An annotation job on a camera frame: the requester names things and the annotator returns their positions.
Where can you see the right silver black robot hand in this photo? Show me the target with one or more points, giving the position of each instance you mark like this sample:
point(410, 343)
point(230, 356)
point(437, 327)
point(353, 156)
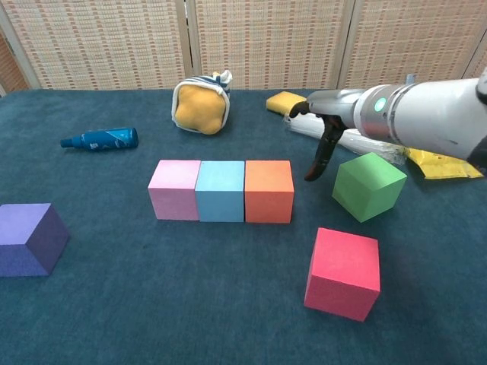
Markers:
point(335, 104)

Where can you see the green foam cube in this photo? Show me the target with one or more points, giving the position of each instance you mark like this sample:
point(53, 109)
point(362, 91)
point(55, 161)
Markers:
point(365, 186)

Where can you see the orange foam cube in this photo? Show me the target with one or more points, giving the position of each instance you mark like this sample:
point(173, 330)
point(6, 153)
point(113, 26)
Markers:
point(268, 197)

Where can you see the light blue foam cube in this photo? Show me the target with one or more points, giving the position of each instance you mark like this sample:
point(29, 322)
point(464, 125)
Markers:
point(220, 197)

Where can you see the red foam cube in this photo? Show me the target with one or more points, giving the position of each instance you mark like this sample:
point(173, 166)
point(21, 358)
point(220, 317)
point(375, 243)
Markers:
point(342, 273)

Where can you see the pink foam cube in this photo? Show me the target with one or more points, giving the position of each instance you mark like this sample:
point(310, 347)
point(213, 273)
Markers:
point(173, 194)

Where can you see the purple foam cube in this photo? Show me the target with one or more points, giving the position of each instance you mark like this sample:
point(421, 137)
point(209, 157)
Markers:
point(23, 243)

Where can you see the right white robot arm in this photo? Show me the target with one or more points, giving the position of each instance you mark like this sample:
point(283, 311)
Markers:
point(430, 114)

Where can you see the bundle of clear straws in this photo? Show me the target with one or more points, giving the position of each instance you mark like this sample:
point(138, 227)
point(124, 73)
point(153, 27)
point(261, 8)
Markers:
point(300, 127)

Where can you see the yellow sponge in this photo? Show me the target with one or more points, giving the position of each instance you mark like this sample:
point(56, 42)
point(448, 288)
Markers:
point(283, 102)

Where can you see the woven bamboo folding screen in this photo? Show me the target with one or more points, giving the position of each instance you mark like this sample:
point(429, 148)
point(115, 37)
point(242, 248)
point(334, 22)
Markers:
point(266, 38)

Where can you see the yellow snack bag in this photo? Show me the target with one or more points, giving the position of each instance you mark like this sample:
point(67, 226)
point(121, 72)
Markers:
point(441, 165)

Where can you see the yellow plush toy striped shirt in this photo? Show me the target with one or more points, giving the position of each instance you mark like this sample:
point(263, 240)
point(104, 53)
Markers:
point(199, 108)

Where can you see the blue spray bottle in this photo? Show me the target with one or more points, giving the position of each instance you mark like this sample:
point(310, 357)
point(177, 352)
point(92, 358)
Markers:
point(106, 138)

